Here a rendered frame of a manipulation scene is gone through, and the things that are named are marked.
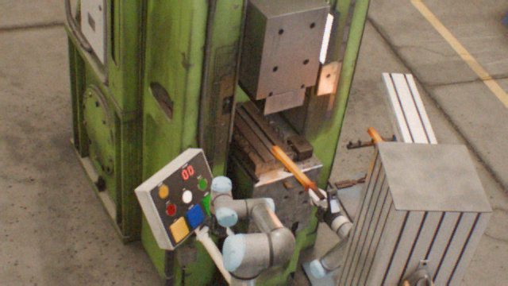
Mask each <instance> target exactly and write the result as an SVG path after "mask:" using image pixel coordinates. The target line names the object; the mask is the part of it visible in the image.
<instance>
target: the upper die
mask: <svg viewBox="0 0 508 286"><path fill-rule="evenodd" d="M237 85H238V86H239V87H240V88H241V90H243V91H244V92H245V93H246V95H247V96H248V97H249V98H250V99H251V101H252V102H253V103H254V104H255V106H256V107H257V108H258V109H259V110H260V112H261V113H262V114H263V115H265V114H270V113H274V112H277V111H280V110H285V109H289V108H292V107H296V106H301V105H302V104H303V100H304V96H305V90H306V88H305V87H303V86H302V85H301V88H300V89H297V90H293V91H287V92H283V93H280V94H277V95H274V96H271V94H270V93H269V97H268V98H264V99H258V100H255V99H254V97H253V96H252V94H251V93H250V92H249V91H248V89H247V88H246V87H245V86H244V84H243V83H241V82H240V81H239V80H238V84H237Z"/></svg>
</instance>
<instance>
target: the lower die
mask: <svg viewBox="0 0 508 286"><path fill-rule="evenodd" d="M238 105H242V106H244V107H245V109H246V110H247V111H248V112H249V113H250V114H251V115H252V116H253V118H254V119H255V120H256V122H257V124H258V125H259V126H260V127H261V129H262V130H263V131H264V132H265V133H266V134H267V135H268V136H269V137H270V138H271V139H272V140H273V141H274V143H275V144H276V146H278V147H279V148H280V149H281V150H282V151H283V152H284V153H285V154H286V156H287V157H288V158H289V159H290V160H293V156H294V152H293V151H292V149H290V148H288V149H287V147H288V145H287V143H286V142H285V141H284V142H283V143H282V141H283V139H282V138H281V137H280V136H279V137H277V136H278V133H277V132H276V131H275V130H274V132H272V131H273V127H272V126H271V125H269V126H268V124H269V123H268V121H267V119H264V120H263V118H264V116H263V115H262V114H260V115H258V113H259V111H258V110H257V109H256V108H255V106H254V105H253V104H252V103H251V102H250V101H249V102H238V103H236V105H235V111H234V119H233V127H235V128H236V131H234V130H235V129H233V132H232V140H231V142H232V143H233V135H234V134H235V133H240V134H241V135H240V136H239V134H236V135H235V137H234V143H233V144H234V147H235V149H237V142H238V141H239V139H241V138H244V139H245V143H244V140H240V141H239V147H238V152H239V154H240V155H241V152H242V148H244V145H246V144H250V149H249V148H248V146H246V147H245V148H244V159H245V160H246V161H247V156H248V164H249V166H250V167H251V168H252V170H253V171H254V173H255V174H256V175H259V174H263V173H265V172H271V170H270V168H272V170H274V169H277V168H281V167H284V166H285V165H284V163H283V162H282V161H281V160H280V159H279V158H277V156H276V155H275V153H274V152H273V151H272V150H271V148H270V147H269V146H268V144H267V142H265V141H264V139H263V138H262V137H261V136H260V135H259V134H258V133H257V132H256V130H255V129H254V128H253V127H252V125H251V124H250V123H249V122H248V119H247V118H246V117H245V116H244V115H243V114H242V113H241V112H240V111H239V110H238V109H237V107H236V106H238ZM252 150H253V151H254V152H255V155H253V152H250V151H252ZM248 152H250V153H249V155H248Z"/></svg>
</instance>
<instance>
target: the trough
mask: <svg viewBox="0 0 508 286"><path fill-rule="evenodd" d="M236 107H237V109H238V110H239V111H240V112H241V113H242V114H243V115H244V116H245V117H246V118H247V119H248V122H249V123H250V124H251V125H252V127H253V128H254V129H255V130H256V132H257V133H258V134H259V135H260V136H261V137H262V138H263V139H264V141H265V142H267V144H268V146H269V147H270V148H271V150H272V147H275V146H276V144H275V143H274V141H273V140H272V139H271V138H270V137H269V136H268V135H267V134H266V133H265V132H264V131H263V130H262V129H261V127H260V126H259V125H258V124H257V122H256V120H255V119H254V118H253V116H252V115H251V114H250V113H249V112H248V111H247V110H246V109H245V107H244V106H242V105H238V106H236Z"/></svg>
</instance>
